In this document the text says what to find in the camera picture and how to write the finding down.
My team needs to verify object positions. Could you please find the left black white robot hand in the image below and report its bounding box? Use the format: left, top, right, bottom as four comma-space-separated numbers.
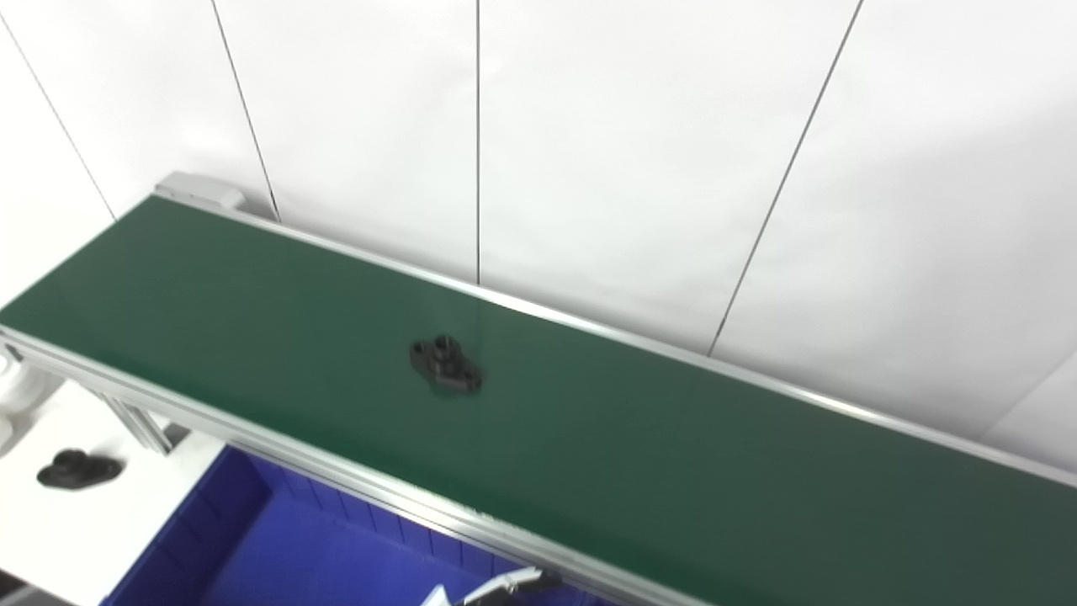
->
419, 567, 563, 606

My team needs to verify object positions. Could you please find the green conveyor belt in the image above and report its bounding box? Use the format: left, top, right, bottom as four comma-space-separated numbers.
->
0, 172, 1077, 606
0, 195, 1077, 606

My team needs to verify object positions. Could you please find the black flanged machine part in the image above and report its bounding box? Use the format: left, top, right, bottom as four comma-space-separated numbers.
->
409, 334, 484, 396
35, 449, 125, 492

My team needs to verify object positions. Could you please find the aluminium conveyor leg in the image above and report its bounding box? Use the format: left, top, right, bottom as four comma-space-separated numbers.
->
99, 392, 192, 456

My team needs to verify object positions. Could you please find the white plastic object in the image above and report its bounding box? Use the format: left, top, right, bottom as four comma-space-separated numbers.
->
0, 360, 66, 457

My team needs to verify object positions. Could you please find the blue plastic bin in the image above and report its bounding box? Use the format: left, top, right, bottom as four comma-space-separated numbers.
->
100, 444, 611, 606

